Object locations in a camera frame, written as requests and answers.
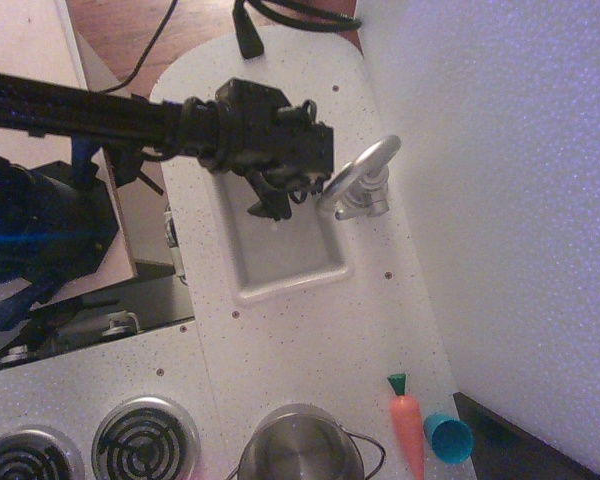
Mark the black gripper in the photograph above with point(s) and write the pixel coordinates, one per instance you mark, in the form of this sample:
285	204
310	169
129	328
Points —
278	146

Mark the silver toy faucet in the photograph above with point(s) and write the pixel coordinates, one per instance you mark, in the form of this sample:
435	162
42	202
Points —
360	188

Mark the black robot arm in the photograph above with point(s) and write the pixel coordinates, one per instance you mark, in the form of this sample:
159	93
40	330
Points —
170	129

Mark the black and blue robot base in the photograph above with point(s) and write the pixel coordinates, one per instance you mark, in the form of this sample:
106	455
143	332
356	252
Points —
56	225

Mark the grey toy sink basin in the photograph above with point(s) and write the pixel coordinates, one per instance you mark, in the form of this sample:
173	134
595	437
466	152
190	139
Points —
265	258

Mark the blue clamp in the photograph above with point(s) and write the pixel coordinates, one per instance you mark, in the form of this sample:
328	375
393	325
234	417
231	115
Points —
82	160

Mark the stainless steel pot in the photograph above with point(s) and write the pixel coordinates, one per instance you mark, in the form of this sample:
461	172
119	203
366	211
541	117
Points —
302	441

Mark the orange toy carrot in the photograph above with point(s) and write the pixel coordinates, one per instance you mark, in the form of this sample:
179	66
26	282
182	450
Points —
407	424

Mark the right stove burner coil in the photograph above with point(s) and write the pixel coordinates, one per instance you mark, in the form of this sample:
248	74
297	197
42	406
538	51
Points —
146	437

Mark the stove burner coil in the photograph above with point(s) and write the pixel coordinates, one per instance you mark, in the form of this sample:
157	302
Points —
146	437
39	452

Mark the teal plastic cup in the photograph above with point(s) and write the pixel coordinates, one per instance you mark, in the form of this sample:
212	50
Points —
450	439

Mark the left stove burner coil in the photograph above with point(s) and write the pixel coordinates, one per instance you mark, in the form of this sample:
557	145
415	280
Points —
39	452

